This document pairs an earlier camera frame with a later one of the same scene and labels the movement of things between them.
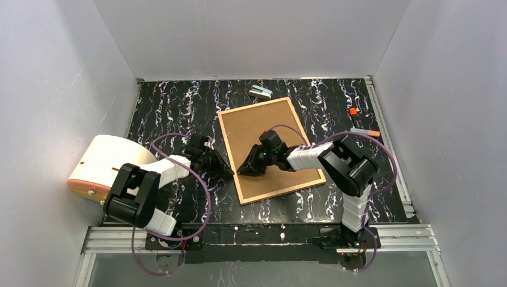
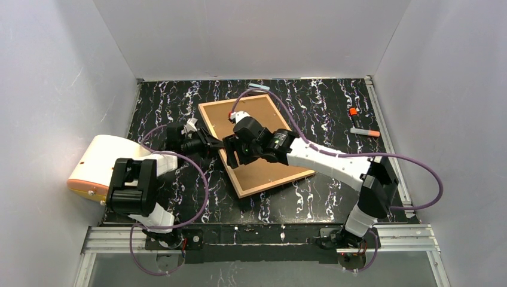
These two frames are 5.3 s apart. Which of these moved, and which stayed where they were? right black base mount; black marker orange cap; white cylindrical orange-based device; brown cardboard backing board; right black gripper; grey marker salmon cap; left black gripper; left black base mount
Moved: brown cardboard backing board; left black gripper; right black gripper
Stayed: left black base mount; grey marker salmon cap; black marker orange cap; white cylindrical orange-based device; right black base mount
